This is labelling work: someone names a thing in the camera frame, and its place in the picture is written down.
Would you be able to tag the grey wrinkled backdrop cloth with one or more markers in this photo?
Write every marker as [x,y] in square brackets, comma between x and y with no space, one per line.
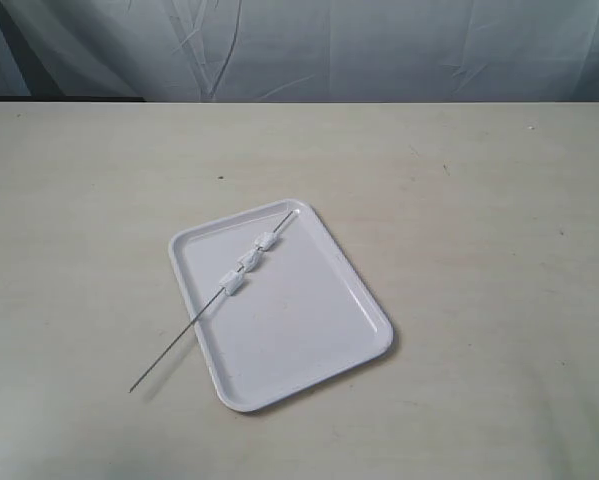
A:
[301,51]

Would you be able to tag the white marshmallow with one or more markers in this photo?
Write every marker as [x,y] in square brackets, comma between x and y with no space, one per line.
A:
[232,281]
[248,261]
[265,241]

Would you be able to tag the thin metal skewer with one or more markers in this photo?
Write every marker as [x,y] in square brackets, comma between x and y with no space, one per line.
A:
[198,315]

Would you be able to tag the white plastic tray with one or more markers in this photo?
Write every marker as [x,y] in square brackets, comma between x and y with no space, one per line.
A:
[302,316]

